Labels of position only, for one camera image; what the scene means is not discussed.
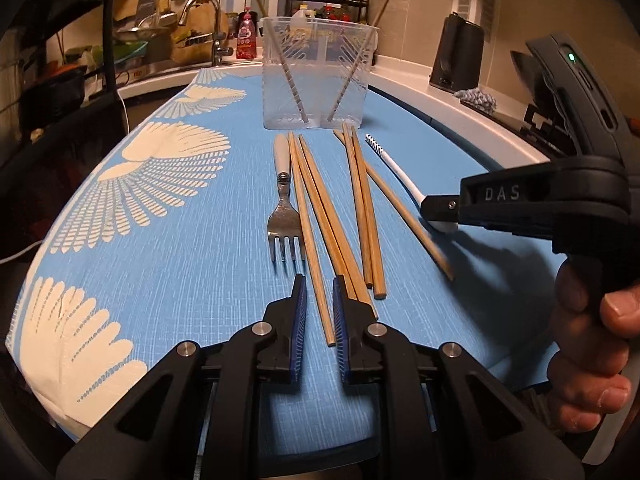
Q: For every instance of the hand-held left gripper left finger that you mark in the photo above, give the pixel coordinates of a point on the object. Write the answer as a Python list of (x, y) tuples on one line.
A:
[(300, 320)]

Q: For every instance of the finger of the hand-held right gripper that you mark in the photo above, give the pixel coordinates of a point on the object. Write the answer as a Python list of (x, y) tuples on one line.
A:
[(500, 205)]

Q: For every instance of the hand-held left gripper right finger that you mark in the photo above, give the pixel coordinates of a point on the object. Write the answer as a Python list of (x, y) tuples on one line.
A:
[(340, 330)]

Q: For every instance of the wooden chopstick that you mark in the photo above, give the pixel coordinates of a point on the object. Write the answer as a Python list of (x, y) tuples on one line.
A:
[(368, 210), (331, 230), (295, 95), (310, 240), (358, 210), (345, 90), (407, 220), (340, 231)]

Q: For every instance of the clear plastic utensil container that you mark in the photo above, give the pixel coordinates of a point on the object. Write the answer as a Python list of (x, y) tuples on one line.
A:
[(320, 90)]

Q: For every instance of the person's right hand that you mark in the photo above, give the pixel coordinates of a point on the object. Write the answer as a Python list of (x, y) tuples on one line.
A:
[(580, 385)]

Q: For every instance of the black gas stove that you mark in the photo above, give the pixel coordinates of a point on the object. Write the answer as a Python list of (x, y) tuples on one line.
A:
[(542, 127)]

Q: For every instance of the blue knitted dish rag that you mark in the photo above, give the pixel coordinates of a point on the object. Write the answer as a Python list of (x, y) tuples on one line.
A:
[(477, 99)]

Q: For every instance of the blue patterned tablecloth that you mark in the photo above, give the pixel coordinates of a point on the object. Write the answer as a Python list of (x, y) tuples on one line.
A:
[(200, 270)]

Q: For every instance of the black electric kettle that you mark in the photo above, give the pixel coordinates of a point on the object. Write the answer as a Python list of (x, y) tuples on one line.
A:
[(457, 55)]

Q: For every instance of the sauce bottle with red label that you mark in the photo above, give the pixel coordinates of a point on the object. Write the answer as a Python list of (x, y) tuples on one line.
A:
[(342, 14)]

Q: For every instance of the large cooking oil jug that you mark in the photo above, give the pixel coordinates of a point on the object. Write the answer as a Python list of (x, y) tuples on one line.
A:
[(302, 11)]

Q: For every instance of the pink dish soap bottle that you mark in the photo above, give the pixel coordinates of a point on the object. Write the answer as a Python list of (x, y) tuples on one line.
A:
[(245, 40)]

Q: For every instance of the round wooden cutting board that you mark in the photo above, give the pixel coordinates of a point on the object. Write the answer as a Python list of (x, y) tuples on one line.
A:
[(195, 50)]

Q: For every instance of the chrome kitchen faucet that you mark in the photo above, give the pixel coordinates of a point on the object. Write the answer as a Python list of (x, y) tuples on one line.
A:
[(216, 35)]

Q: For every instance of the green plastic bowl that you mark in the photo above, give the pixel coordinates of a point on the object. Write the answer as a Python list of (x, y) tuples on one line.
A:
[(125, 51)]

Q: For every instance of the black metal shelf rack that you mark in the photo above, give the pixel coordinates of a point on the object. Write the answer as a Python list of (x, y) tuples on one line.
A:
[(107, 35)]

